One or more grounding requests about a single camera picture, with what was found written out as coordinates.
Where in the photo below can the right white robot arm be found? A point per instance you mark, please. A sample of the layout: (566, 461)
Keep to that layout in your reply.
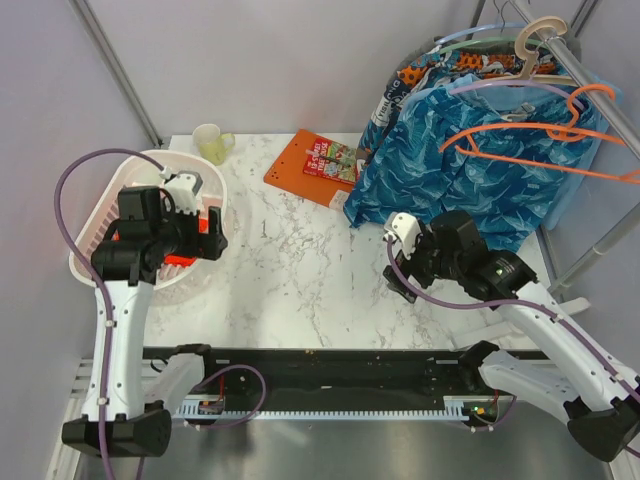
(594, 395)

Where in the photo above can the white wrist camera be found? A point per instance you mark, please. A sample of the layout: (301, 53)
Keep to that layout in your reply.
(184, 188)
(404, 229)

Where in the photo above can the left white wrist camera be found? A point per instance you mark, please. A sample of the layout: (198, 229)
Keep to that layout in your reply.
(184, 188)

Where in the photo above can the orange mesh shorts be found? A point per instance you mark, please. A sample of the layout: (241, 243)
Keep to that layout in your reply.
(200, 227)

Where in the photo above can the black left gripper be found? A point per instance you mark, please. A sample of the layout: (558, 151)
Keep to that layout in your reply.
(209, 245)

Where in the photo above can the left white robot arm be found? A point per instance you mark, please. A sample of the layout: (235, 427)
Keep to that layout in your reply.
(119, 418)

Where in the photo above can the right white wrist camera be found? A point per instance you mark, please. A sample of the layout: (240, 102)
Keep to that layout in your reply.
(404, 229)

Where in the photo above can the green plastic hanger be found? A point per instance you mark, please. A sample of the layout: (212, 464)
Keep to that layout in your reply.
(489, 45)

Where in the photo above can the pale yellow mug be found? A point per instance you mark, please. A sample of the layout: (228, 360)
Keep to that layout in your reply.
(213, 145)

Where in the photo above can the purple plastic hanger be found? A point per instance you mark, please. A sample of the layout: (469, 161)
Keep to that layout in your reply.
(511, 83)

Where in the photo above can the light blue plastic hanger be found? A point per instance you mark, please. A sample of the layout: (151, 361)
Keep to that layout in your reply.
(478, 29)

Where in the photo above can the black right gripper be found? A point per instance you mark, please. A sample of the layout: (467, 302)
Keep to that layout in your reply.
(410, 267)

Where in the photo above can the colourful patterned shorts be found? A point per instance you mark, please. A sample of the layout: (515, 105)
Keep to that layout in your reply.
(423, 70)

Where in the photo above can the orange plastic hanger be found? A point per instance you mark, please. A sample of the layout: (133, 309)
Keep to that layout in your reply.
(560, 132)

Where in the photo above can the white cable duct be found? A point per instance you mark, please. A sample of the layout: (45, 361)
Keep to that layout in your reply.
(197, 410)

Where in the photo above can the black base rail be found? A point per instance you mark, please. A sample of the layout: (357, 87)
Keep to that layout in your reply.
(296, 380)

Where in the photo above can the orange book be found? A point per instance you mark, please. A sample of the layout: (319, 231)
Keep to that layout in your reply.
(316, 168)

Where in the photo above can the blue patterned shorts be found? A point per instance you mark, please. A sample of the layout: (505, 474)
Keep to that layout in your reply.
(521, 182)

